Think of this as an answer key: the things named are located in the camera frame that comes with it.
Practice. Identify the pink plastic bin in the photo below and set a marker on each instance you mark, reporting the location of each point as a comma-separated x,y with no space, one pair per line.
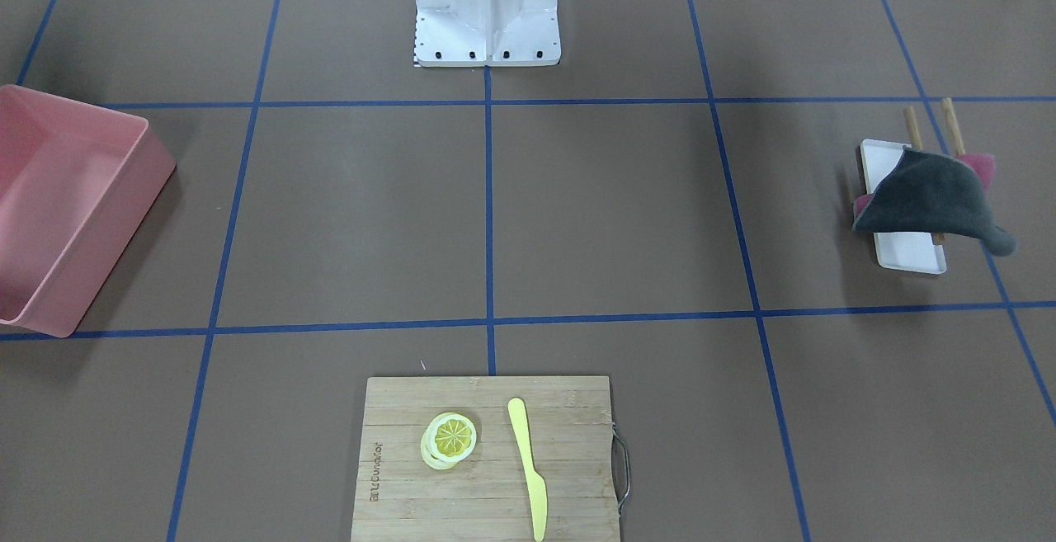
76,182

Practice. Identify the grey and pink cloth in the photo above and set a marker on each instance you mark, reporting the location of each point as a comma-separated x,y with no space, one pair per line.
934,193

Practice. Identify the lemon slices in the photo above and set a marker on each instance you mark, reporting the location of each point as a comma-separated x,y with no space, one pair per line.
448,440

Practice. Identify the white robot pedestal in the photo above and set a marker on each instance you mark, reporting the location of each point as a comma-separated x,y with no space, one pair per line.
473,33

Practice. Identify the white rectangular tray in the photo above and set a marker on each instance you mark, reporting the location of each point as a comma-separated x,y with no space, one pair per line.
914,252

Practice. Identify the wooden chopstick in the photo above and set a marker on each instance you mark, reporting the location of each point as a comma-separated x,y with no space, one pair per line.
952,123
916,143

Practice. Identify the yellow plastic knife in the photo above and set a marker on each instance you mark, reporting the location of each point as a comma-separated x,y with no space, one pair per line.
535,483

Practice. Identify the bamboo cutting board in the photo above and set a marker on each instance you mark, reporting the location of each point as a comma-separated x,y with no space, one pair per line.
485,497

